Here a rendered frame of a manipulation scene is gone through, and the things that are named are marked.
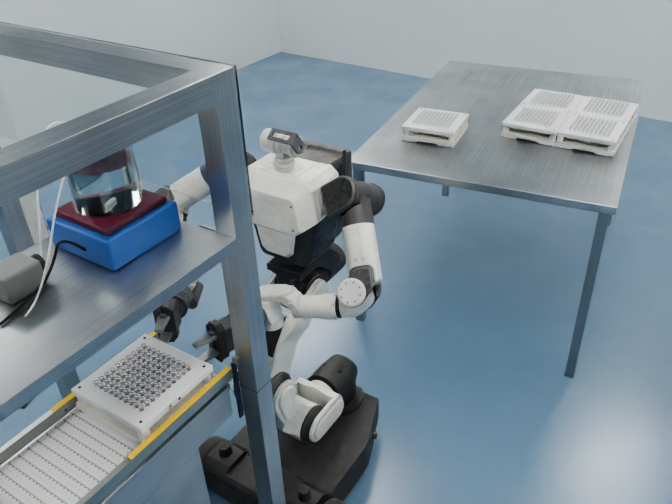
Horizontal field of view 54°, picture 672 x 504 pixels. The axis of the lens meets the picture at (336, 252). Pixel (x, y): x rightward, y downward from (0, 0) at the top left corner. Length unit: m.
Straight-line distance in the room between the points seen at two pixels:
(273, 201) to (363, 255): 0.31
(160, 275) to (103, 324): 0.17
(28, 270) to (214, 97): 0.50
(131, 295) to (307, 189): 0.67
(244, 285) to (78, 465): 0.55
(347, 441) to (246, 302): 1.11
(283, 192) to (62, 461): 0.87
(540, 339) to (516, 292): 0.38
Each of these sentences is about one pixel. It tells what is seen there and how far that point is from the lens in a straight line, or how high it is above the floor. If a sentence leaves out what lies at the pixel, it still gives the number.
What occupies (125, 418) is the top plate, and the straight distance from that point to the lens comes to 1.64.
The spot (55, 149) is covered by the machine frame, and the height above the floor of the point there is 1.71.
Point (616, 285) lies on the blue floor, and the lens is 3.81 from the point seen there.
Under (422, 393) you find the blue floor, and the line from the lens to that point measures 2.98.
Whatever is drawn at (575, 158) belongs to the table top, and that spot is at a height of 0.89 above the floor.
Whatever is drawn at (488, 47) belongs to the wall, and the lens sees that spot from 6.31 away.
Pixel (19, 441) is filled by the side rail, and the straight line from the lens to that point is 1.75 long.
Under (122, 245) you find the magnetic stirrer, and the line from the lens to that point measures 1.43.
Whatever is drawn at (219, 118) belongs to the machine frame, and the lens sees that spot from 1.35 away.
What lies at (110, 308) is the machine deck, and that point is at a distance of 1.34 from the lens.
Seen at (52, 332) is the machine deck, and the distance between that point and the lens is 1.32.
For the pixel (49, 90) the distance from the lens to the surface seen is 1.89.
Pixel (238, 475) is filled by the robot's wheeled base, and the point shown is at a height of 0.19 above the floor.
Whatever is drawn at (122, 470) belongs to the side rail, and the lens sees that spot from 1.59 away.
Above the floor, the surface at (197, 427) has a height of 0.86.
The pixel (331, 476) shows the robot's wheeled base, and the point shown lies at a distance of 2.47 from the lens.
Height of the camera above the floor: 2.12
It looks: 33 degrees down
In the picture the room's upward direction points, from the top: 2 degrees counter-clockwise
